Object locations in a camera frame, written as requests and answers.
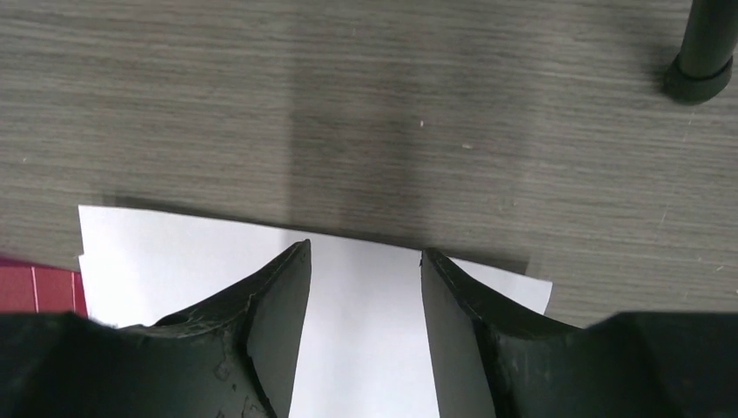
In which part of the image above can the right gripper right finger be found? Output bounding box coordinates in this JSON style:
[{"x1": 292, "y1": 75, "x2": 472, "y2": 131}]
[{"x1": 420, "y1": 249, "x2": 737, "y2": 417}]

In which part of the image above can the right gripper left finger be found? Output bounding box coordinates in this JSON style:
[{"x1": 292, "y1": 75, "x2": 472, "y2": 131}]
[{"x1": 1, "y1": 240, "x2": 312, "y2": 417}]

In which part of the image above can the stack of white paper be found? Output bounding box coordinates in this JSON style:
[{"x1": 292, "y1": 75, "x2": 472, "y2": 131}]
[{"x1": 77, "y1": 205, "x2": 554, "y2": 418}]

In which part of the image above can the red plastic folder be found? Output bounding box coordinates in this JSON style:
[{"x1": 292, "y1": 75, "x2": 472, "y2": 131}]
[{"x1": 1, "y1": 257, "x2": 89, "y2": 318}]

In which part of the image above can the black music stand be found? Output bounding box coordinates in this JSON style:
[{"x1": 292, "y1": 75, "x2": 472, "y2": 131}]
[{"x1": 663, "y1": 0, "x2": 737, "y2": 105}]

